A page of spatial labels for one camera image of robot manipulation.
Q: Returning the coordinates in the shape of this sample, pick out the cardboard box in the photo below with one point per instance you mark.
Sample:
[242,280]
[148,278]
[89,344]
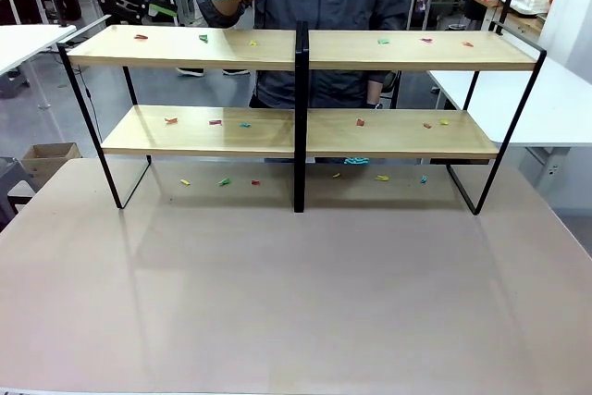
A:
[41,166]

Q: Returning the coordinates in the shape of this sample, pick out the white side table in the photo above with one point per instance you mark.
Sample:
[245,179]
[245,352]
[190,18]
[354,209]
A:
[23,43]
[546,108]

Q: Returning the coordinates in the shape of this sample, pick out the wooden shelf unit black frame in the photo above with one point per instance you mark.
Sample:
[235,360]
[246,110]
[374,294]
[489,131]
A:
[416,50]
[185,50]

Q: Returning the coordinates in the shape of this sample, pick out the wooden background table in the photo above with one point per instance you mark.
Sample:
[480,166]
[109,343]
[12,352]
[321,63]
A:
[522,20]

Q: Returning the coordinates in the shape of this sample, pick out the black shoe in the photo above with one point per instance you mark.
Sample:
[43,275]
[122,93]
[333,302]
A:
[189,71]
[236,72]

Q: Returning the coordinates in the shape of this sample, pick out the grey metal bar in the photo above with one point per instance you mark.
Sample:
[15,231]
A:
[90,27]

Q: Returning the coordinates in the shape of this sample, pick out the teal microfiber duster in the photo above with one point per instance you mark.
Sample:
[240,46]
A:
[356,161]

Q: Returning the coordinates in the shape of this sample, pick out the person's left forearm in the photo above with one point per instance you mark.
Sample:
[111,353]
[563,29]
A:
[375,90]

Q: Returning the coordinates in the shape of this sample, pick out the black wrist watch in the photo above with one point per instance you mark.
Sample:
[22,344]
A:
[377,106]

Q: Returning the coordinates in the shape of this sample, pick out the grey step stool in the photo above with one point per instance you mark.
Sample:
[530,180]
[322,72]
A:
[11,85]

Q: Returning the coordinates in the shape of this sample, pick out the grey chair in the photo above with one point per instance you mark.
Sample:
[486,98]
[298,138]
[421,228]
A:
[11,182]

